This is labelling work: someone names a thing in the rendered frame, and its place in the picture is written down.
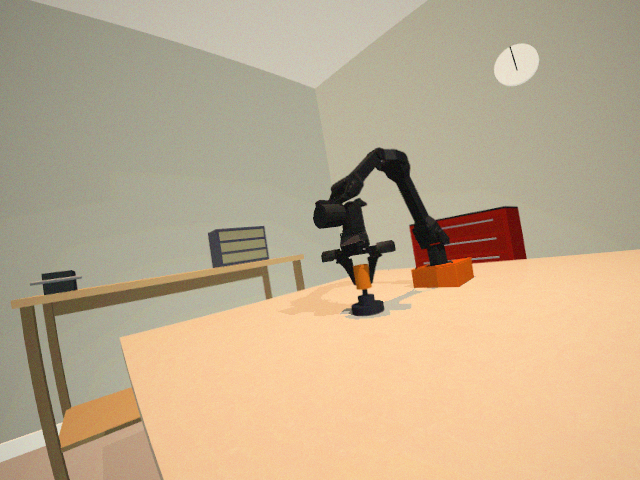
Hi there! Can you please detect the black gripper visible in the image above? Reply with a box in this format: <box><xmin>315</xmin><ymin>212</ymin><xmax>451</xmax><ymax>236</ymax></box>
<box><xmin>321</xmin><ymin>223</ymin><xmax>396</xmax><ymax>286</ymax></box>

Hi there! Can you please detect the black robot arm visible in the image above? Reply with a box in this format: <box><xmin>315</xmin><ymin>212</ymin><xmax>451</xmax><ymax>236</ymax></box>
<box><xmin>313</xmin><ymin>147</ymin><xmax>452</xmax><ymax>267</ymax></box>

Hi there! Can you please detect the orange knob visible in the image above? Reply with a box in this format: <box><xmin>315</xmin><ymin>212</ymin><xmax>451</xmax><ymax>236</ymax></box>
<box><xmin>353</xmin><ymin>264</ymin><xmax>372</xmax><ymax>290</ymax></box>

